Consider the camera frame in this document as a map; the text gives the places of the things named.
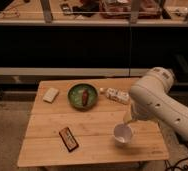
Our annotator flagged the white labelled bottle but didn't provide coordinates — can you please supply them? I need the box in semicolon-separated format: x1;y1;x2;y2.
99;88;130;105

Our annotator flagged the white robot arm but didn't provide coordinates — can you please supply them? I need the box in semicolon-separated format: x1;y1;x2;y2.
123;67;188;140

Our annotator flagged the red food item in bowl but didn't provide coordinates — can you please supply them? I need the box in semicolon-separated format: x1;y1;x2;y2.
82;90;89;106

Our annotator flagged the green ceramic bowl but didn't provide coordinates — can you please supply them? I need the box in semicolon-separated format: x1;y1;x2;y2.
68;83;98;110

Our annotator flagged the white cup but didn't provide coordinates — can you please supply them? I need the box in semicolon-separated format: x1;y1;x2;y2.
113;124;133;146

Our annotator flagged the wooden table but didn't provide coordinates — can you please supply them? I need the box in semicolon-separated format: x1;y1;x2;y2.
18;80;169;167

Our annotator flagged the metal shelf rack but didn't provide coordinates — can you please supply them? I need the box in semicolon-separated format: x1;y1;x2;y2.
0;0;188;84

